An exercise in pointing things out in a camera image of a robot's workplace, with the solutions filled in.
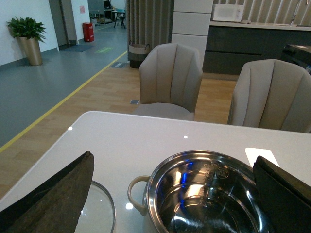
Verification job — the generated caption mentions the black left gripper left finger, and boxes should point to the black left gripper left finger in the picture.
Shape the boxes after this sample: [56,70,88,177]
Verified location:
[0,151,94,233]

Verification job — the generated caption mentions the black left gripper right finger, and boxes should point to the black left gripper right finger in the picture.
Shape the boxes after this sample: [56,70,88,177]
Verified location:
[253,156,311,233]

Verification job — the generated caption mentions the glass pot lid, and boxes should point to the glass pot lid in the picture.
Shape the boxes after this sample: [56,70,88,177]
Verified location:
[75,181,116,233]

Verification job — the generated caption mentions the white electric cooking pot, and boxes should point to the white electric cooking pot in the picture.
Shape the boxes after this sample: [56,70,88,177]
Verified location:
[128,150,275,233]

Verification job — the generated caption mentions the beige chair right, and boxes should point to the beige chair right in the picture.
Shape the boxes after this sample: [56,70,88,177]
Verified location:
[227,59,311,133]

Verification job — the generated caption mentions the beige chair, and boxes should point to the beige chair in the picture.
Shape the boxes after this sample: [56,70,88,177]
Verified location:
[133,43,203,121]
[227,59,311,133]

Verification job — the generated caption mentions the black appliance at right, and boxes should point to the black appliance at right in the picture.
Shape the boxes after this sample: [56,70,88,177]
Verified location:
[281,45,311,74]

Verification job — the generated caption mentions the grey kitchen counter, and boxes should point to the grey kitchen counter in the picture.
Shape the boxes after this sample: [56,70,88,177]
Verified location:
[203,22,311,75]

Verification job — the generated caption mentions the beige chair left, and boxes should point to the beige chair left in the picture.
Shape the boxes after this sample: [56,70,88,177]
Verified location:
[133,43,203,121]

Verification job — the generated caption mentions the dark woven basket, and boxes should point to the dark woven basket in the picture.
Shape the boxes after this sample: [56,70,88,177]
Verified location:
[128,40,150,68]

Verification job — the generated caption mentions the potted green plant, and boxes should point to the potted green plant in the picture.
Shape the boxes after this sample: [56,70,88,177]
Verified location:
[6,17,46,66]

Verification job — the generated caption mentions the red fire extinguisher box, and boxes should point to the red fire extinguisher box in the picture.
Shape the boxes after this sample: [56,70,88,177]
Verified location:
[82,22,94,42]

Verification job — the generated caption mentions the white microwave oven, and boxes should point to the white microwave oven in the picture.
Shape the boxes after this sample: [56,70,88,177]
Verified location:
[212,4,244,22]

